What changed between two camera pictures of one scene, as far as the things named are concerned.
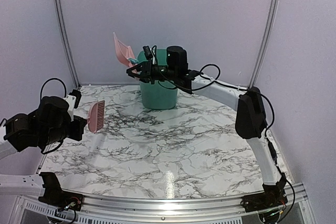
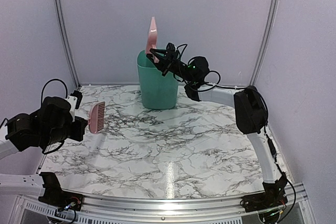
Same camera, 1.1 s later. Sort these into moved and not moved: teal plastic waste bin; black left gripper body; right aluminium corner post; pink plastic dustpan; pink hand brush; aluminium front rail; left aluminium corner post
Moved: pink plastic dustpan
Not moved: right aluminium corner post; teal plastic waste bin; black left gripper body; aluminium front rail; pink hand brush; left aluminium corner post
